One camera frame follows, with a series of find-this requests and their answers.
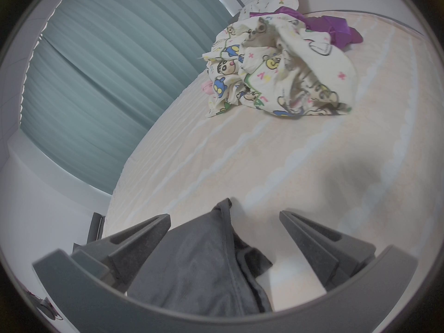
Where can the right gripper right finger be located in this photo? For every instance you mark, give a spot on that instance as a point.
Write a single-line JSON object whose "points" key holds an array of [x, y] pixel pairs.
{"points": [[312, 248]]}

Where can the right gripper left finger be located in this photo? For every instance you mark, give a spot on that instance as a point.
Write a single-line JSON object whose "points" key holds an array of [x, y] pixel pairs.
{"points": [[138, 248]]}

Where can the black T-shirt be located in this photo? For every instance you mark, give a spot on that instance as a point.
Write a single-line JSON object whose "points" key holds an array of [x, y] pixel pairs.
{"points": [[197, 265]]}

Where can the bed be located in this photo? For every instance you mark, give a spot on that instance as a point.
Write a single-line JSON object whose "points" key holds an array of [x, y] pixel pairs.
{"points": [[312, 158]]}

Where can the black chest of drawers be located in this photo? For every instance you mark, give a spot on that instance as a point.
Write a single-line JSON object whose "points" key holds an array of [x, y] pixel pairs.
{"points": [[95, 227]]}

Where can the blue-green curtain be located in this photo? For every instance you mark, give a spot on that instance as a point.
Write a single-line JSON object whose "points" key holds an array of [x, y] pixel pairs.
{"points": [[104, 82]]}

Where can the pink garment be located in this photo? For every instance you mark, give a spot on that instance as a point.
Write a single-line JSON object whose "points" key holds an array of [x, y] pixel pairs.
{"points": [[207, 87]]}

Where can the white printed garment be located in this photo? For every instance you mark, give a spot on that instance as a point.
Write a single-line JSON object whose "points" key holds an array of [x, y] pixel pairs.
{"points": [[277, 71]]}

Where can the purple garment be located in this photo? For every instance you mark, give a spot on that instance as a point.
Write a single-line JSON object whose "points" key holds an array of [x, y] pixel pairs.
{"points": [[333, 28]]}

